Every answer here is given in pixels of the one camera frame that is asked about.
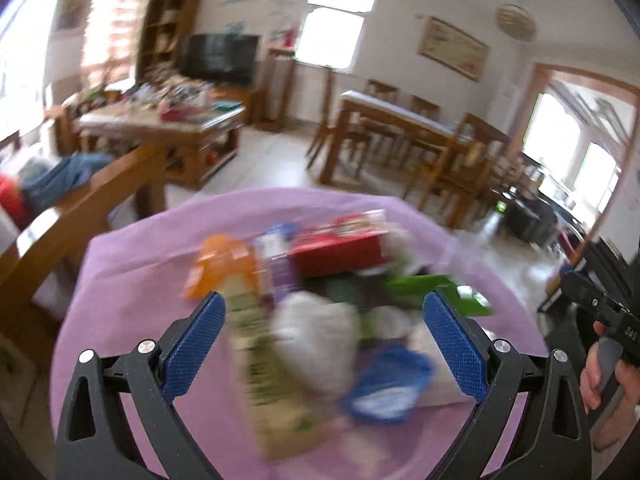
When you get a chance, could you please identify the orange snack packet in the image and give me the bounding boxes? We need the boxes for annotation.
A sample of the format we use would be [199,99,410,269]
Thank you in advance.
[184,234,258,301]

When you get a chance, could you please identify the blue clothes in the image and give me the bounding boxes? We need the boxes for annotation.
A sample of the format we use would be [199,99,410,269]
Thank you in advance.
[20,154,114,204]

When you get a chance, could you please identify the wooden television stand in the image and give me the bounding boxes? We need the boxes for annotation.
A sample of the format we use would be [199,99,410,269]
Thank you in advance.
[210,85,263,127]

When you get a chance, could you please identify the white crumpled paper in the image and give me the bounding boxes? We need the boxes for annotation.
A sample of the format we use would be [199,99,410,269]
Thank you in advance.
[384,224,417,272]

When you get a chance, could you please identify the green plastic wrapper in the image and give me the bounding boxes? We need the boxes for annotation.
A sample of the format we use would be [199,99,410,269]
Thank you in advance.
[385,274,493,317]

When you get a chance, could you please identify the small framed picture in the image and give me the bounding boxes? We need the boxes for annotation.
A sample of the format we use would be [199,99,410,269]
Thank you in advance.
[55,0,89,31]

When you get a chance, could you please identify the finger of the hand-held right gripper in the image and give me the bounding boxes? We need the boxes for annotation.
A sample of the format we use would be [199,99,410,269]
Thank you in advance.
[559,266,608,317]

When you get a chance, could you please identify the dark grey armchair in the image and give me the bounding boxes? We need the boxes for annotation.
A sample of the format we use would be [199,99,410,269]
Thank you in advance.
[502,195,559,247]

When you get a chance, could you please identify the red cushion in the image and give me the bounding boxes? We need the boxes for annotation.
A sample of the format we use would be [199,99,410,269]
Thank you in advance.
[0,172,29,229]

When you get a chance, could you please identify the red cardboard box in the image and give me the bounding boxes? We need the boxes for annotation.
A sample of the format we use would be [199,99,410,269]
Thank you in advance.
[290,209,393,278]

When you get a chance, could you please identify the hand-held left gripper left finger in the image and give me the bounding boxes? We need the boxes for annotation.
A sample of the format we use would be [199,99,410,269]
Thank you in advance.
[55,291,227,480]

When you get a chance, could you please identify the black television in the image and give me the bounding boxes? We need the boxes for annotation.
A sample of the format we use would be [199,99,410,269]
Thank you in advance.
[179,34,261,87]

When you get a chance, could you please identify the pile of clutter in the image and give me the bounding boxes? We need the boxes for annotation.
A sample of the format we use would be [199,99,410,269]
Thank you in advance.
[82,77,241,123]

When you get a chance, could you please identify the wooden doorway frame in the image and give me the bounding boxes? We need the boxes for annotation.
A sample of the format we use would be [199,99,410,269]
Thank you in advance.
[515,62,640,311]

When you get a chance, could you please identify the person's right hand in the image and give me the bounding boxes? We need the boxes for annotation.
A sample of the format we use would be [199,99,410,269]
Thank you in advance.
[579,319,640,452]

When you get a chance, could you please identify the window with striped blinds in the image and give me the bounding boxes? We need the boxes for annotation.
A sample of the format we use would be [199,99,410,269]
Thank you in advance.
[80,0,154,92]

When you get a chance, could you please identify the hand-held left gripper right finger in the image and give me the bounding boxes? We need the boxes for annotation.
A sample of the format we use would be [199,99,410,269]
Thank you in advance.
[422,291,593,480]

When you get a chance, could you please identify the wooden sofa armrest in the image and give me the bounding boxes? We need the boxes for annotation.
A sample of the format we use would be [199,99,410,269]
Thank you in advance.
[0,145,167,343]

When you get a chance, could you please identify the large framed picture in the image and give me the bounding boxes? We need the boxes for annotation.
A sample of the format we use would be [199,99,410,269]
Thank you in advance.
[417,16,491,83]

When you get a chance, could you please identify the purple and white bottle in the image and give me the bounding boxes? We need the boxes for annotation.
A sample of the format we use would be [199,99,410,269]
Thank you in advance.
[252,222,302,311]

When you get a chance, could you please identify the wooden dining chair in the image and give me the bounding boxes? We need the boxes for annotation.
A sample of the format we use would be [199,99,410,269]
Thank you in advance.
[365,79,402,107]
[410,95,443,119]
[306,67,375,177]
[402,112,512,231]

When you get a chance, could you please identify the white bag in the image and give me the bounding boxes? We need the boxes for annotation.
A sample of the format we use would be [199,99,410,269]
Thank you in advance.
[272,292,362,401]

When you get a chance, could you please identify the purple tablecloth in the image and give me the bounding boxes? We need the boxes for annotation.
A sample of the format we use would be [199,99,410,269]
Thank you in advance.
[49,187,551,480]

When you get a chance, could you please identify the wooden dining table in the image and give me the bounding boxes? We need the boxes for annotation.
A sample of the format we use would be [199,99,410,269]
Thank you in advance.
[320,90,501,227]

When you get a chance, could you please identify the bright window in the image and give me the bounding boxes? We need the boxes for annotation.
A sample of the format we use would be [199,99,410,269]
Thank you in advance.
[294,0,379,69]

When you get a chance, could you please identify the green and beige packet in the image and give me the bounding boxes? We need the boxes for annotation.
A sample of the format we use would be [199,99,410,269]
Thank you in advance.
[220,270,341,461]

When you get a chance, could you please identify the wooden bookshelf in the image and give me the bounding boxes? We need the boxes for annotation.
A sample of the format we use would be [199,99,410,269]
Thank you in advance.
[136,0,201,83]

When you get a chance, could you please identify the blue plastic packet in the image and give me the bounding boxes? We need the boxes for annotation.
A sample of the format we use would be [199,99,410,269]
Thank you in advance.
[342,345,433,423]

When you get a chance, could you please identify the wooden coffee table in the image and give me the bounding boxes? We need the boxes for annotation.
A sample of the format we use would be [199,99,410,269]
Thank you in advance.
[77,87,247,191]

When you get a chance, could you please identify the round ceiling lamp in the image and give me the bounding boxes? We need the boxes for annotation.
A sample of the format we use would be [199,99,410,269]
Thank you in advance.
[495,2,539,41]

